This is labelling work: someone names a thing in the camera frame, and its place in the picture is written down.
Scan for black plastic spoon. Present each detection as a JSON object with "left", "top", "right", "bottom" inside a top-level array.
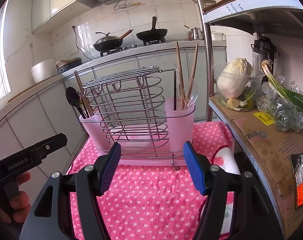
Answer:
[{"left": 65, "top": 87, "right": 86, "bottom": 119}]

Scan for brown wooden chopstick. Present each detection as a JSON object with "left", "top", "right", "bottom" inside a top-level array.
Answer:
[
  {"left": 81, "top": 93, "right": 94, "bottom": 116},
  {"left": 176, "top": 41, "right": 186, "bottom": 110},
  {"left": 187, "top": 44, "right": 199, "bottom": 104}
]

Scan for light wooden chopstick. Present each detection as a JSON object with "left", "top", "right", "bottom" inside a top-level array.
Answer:
[{"left": 73, "top": 70, "right": 95, "bottom": 117}]

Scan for clear plastic spoon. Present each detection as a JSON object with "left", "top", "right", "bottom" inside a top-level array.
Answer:
[{"left": 185, "top": 83, "right": 198, "bottom": 109}]

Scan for dark thin chopstick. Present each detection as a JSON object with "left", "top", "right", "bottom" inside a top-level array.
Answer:
[{"left": 173, "top": 70, "right": 177, "bottom": 111}]

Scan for left hand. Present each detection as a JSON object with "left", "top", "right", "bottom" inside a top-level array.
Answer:
[{"left": 0, "top": 172, "right": 31, "bottom": 224}]

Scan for orange reflector plate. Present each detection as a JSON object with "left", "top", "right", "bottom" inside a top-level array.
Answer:
[{"left": 290, "top": 153, "right": 303, "bottom": 209}]

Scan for cardboard covered shelf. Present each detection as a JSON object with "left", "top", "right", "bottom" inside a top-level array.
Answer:
[{"left": 209, "top": 97, "right": 303, "bottom": 239}]

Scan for pink polka dot blanket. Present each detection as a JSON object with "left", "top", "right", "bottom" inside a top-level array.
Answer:
[{"left": 67, "top": 121, "right": 240, "bottom": 239}]

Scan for yellow sticker label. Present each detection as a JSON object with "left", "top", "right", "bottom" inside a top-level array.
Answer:
[{"left": 254, "top": 112, "right": 274, "bottom": 126}]

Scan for pink plastic drip tray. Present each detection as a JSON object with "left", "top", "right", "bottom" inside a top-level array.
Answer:
[{"left": 115, "top": 124, "right": 186, "bottom": 166}]

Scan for pink plastic utensil cup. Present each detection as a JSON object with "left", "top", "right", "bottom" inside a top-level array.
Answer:
[{"left": 164, "top": 97, "right": 195, "bottom": 157}]

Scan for white rice cooker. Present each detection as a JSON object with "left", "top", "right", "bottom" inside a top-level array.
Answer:
[{"left": 31, "top": 59, "right": 56, "bottom": 83}]

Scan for bagged green onions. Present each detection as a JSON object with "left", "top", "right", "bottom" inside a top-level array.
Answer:
[{"left": 256, "top": 60, "right": 303, "bottom": 133}]

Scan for dark induction cooker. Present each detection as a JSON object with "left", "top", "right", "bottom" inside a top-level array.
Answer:
[{"left": 56, "top": 57, "right": 83, "bottom": 75}]

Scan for clear bowl with vegetables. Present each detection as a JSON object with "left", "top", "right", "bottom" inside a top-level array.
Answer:
[{"left": 213, "top": 57, "right": 265, "bottom": 112}]

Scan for napa cabbage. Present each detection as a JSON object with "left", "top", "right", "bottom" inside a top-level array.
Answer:
[{"left": 216, "top": 57, "right": 253, "bottom": 99}]

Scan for black blender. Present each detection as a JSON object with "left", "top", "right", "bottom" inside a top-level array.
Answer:
[{"left": 251, "top": 32, "right": 279, "bottom": 76}]

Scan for black wok with lid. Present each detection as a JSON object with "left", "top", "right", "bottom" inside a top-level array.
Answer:
[{"left": 93, "top": 29, "right": 133, "bottom": 53}]

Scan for gas stove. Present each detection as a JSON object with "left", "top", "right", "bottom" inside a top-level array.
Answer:
[{"left": 100, "top": 38, "right": 166, "bottom": 57}]

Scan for metal kettle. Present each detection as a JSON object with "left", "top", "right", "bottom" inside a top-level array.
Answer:
[{"left": 184, "top": 25, "right": 203, "bottom": 41}]

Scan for black frying pan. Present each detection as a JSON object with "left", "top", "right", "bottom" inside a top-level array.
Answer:
[{"left": 136, "top": 16, "right": 168, "bottom": 43}]

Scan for metal shelf pole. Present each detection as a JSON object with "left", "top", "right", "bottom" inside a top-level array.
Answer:
[{"left": 196, "top": 0, "right": 214, "bottom": 121}]

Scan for upper cardboard shelf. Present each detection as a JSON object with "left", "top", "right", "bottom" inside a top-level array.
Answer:
[{"left": 202, "top": 0, "right": 303, "bottom": 39}]

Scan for metal wire utensil rack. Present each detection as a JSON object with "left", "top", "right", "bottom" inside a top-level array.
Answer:
[{"left": 80, "top": 65, "right": 196, "bottom": 172}]

